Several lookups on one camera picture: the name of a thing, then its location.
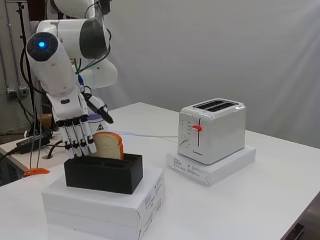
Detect grey wall outlet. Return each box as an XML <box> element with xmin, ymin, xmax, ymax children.
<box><xmin>6</xmin><ymin>85</ymin><xmax>31</xmax><ymax>99</ymax></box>

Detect white toaster power cable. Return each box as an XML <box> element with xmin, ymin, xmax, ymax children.
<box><xmin>117</xmin><ymin>130</ymin><xmax>180</xmax><ymax>140</ymax></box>

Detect black power strip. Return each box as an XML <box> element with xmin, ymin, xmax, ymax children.
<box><xmin>14</xmin><ymin>133</ymin><xmax>52</xmax><ymax>155</ymax></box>

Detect white steel two-slot toaster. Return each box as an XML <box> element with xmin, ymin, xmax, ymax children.
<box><xmin>177</xmin><ymin>97</ymin><xmax>248</xmax><ymax>166</ymax></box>

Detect slice of toast bread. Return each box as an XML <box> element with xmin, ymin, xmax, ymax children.
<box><xmin>92</xmin><ymin>130</ymin><xmax>125</xmax><ymax>161</ymax></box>

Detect black camera stand pole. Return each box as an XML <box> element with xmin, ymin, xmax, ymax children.
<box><xmin>14</xmin><ymin>0</ymin><xmax>42</xmax><ymax>136</ymax></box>

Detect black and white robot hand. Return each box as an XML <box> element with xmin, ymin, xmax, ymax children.
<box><xmin>46</xmin><ymin>85</ymin><xmax>115</xmax><ymax>160</ymax></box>

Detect white flat box stand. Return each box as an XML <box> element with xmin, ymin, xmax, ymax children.
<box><xmin>166</xmin><ymin>145</ymin><xmax>257</xmax><ymax>187</ymax></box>
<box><xmin>41</xmin><ymin>164</ymin><xmax>167</xmax><ymax>240</ymax></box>

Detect white hanging sheet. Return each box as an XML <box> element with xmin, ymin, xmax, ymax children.
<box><xmin>98</xmin><ymin>0</ymin><xmax>320</xmax><ymax>149</ymax></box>

